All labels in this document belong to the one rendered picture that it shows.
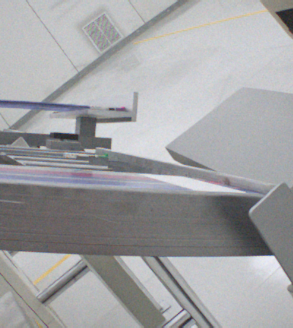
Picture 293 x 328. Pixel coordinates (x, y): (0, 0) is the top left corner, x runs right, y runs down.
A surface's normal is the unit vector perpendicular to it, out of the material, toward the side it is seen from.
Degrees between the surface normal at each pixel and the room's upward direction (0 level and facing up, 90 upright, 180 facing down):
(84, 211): 90
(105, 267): 90
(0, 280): 90
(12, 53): 90
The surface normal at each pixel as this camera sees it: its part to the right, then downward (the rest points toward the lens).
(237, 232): 0.34, 0.08
